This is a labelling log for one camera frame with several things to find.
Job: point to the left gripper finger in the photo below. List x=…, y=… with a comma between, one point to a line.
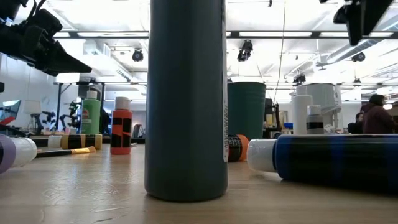
x=60, y=56
x=59, y=71

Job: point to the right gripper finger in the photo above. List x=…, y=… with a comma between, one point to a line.
x=355, y=28
x=376, y=14

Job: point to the green paint bottle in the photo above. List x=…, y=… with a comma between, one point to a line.
x=90, y=118

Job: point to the yellow paint bottle black label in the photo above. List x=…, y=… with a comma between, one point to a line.
x=81, y=141

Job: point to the white paint bottle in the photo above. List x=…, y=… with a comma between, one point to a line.
x=301, y=115

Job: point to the small grey paint bottle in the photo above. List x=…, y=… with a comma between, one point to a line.
x=315, y=124

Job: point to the tall dark grey paint bottle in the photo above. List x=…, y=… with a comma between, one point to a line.
x=186, y=109

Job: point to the blue paint bottle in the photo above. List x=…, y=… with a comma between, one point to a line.
x=335, y=161

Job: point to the dark green plastic cup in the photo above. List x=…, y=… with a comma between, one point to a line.
x=247, y=112

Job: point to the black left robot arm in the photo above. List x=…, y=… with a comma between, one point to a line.
x=9, y=7

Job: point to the black background robot arm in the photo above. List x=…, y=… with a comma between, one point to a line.
x=73, y=109
x=49, y=117

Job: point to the red-orange paint bottle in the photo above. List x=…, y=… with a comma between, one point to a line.
x=121, y=133

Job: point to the purple paint bottle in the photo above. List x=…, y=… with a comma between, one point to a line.
x=15, y=152

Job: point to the orange paint bottle black label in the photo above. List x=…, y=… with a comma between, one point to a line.
x=237, y=147

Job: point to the background computer monitor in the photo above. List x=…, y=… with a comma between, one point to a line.
x=9, y=110

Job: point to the person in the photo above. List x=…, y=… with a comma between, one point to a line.
x=105, y=121
x=354, y=126
x=377, y=119

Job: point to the black paintbrush yellow ferrule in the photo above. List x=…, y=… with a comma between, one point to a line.
x=62, y=152

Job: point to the small blue box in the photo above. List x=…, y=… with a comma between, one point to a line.
x=288, y=126

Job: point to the black overhead frame beam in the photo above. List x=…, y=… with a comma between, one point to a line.
x=73, y=35

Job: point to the black overhead camera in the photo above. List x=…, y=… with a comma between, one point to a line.
x=358, y=57
x=299, y=78
x=137, y=55
x=245, y=51

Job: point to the silver slanted ceiling duct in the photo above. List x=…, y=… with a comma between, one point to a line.
x=342, y=54

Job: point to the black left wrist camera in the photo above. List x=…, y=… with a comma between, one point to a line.
x=43, y=20

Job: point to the black neighbouring rig frame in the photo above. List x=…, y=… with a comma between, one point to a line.
x=59, y=105

